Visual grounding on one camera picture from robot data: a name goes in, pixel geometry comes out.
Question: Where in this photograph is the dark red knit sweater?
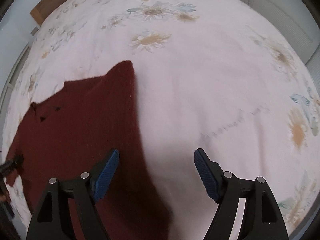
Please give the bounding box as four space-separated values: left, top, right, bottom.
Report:
7 61 169 239

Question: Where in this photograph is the white radiator cover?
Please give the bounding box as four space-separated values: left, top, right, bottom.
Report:
0 42 32 100

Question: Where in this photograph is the floral white bed cover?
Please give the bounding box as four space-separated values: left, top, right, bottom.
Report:
2 0 319 239

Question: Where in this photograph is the white wardrobe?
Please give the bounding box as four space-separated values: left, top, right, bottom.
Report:
241 0 319 87

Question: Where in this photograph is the left wall socket plate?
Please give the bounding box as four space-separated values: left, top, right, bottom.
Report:
31 27 39 36

